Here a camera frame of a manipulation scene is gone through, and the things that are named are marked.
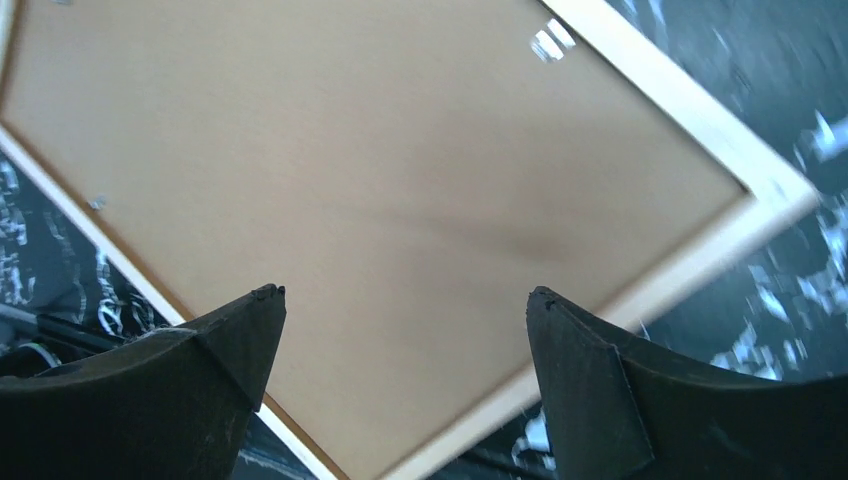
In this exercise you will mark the brown wooden picture frame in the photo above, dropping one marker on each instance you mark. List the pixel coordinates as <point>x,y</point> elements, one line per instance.
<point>729,152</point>

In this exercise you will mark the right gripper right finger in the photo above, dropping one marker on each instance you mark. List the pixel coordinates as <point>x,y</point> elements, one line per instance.
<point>618,406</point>

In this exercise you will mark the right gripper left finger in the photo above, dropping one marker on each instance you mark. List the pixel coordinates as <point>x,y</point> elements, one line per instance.
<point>173,403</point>

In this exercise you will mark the brown cardboard backing board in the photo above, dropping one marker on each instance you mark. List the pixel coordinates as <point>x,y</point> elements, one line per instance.
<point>397,199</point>

